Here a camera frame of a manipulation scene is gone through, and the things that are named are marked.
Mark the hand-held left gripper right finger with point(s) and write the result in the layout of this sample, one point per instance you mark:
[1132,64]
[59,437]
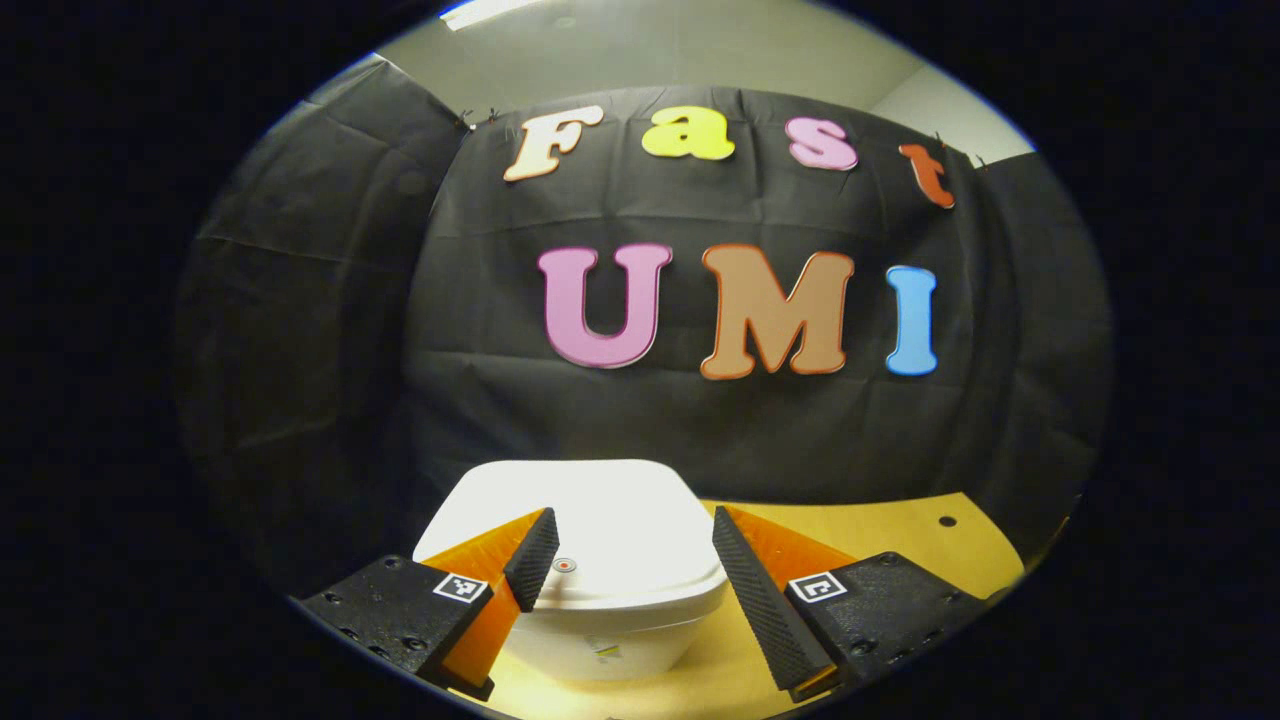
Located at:
[760,610]

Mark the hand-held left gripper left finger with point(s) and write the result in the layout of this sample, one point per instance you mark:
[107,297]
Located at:
[535,560]

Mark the white desktop garbage bin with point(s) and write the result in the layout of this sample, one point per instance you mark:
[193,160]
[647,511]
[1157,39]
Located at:
[620,520]

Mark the wooden desktop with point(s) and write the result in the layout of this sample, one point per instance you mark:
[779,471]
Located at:
[880,530]

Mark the black backdrop cloth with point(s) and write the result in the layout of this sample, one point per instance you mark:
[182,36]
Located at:
[480,400]

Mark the ceiling light panel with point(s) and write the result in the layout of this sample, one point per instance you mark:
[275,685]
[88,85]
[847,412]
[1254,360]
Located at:
[490,12]

